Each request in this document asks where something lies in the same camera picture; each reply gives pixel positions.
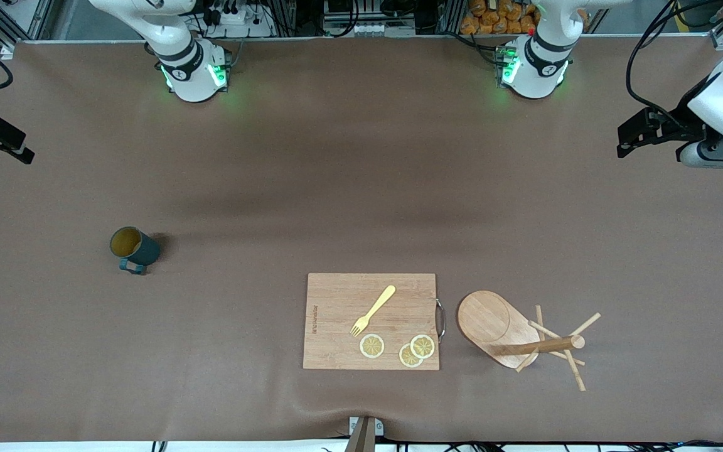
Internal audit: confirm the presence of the dark teal cup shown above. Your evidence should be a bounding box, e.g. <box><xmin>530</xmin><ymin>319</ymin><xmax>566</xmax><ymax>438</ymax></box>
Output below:
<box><xmin>109</xmin><ymin>226</ymin><xmax>162</xmax><ymax>276</ymax></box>

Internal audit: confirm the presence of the wooden cup rack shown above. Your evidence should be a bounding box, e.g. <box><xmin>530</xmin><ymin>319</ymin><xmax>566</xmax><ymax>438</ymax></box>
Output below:
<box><xmin>457</xmin><ymin>289</ymin><xmax>602</xmax><ymax>392</ymax></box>

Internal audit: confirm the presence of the orange packaged goods pile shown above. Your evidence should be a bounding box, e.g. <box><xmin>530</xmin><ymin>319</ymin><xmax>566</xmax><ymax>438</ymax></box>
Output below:
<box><xmin>461</xmin><ymin>0</ymin><xmax>541</xmax><ymax>36</ymax></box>

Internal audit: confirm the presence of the white power strip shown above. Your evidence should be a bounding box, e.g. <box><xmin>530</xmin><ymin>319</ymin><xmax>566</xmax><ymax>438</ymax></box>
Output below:
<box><xmin>198</xmin><ymin>0</ymin><xmax>277</xmax><ymax>38</ymax></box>

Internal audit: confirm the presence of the brown table mat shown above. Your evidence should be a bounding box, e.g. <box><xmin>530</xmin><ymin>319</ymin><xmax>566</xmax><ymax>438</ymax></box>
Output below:
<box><xmin>0</xmin><ymin>35</ymin><xmax>723</xmax><ymax>443</ymax></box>

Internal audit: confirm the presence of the yellow plastic fork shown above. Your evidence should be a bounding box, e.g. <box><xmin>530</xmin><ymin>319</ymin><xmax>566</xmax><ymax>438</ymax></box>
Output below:
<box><xmin>350</xmin><ymin>285</ymin><xmax>397</xmax><ymax>338</ymax></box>

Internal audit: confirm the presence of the wooden cutting board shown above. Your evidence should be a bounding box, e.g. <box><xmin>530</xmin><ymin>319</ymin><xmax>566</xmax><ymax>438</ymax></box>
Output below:
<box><xmin>303</xmin><ymin>272</ymin><xmax>447</xmax><ymax>371</ymax></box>

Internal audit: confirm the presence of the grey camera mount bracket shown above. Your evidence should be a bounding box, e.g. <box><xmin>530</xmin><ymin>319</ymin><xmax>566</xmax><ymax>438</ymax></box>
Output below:
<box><xmin>346</xmin><ymin>416</ymin><xmax>385</xmax><ymax>452</ymax></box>

